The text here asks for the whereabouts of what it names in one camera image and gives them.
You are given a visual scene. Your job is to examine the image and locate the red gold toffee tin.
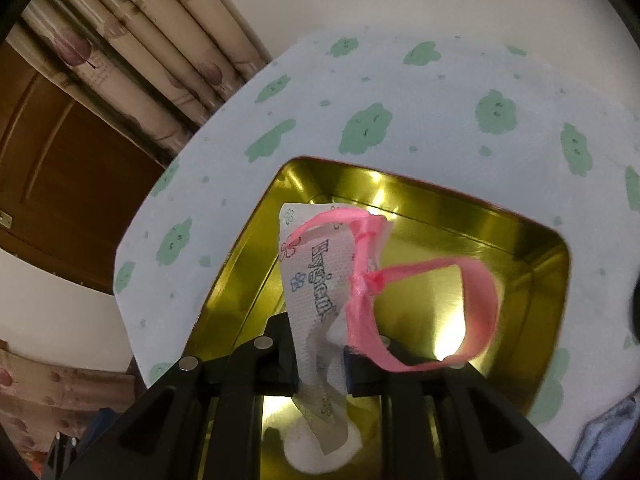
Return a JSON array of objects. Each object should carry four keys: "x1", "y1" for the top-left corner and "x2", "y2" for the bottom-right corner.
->
[{"x1": 182, "y1": 155, "x2": 573, "y2": 480}]

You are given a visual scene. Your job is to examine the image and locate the white packet pink ribbon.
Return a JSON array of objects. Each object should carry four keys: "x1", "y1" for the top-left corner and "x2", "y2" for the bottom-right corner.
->
[{"x1": 279, "y1": 204, "x2": 499, "y2": 474}]

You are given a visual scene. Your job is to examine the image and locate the rolled light blue towel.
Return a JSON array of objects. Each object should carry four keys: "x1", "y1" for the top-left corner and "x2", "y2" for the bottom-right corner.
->
[{"x1": 570, "y1": 391, "x2": 639, "y2": 479}]

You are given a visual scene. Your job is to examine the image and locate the dark wooden door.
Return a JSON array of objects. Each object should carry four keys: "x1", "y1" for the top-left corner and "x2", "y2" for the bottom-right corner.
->
[{"x1": 0, "y1": 44, "x2": 163, "y2": 292}]

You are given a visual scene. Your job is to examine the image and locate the beige floral curtain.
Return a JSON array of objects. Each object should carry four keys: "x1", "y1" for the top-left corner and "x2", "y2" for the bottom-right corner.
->
[{"x1": 1, "y1": 0, "x2": 267, "y2": 159}]

